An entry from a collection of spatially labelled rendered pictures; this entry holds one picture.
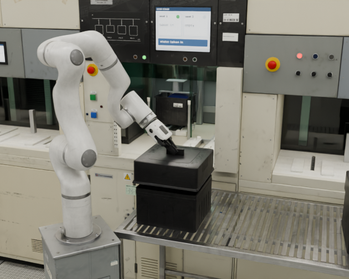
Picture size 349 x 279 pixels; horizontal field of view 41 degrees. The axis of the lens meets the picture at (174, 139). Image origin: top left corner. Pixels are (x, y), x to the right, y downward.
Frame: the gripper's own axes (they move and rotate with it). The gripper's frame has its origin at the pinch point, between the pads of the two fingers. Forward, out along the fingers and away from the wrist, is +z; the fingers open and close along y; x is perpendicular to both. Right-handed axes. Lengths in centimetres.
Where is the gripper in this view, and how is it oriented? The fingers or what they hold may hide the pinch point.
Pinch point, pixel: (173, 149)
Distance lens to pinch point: 204.5
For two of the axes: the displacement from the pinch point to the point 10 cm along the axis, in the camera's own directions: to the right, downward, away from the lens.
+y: 3.2, -2.7, 9.1
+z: 6.6, 7.5, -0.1
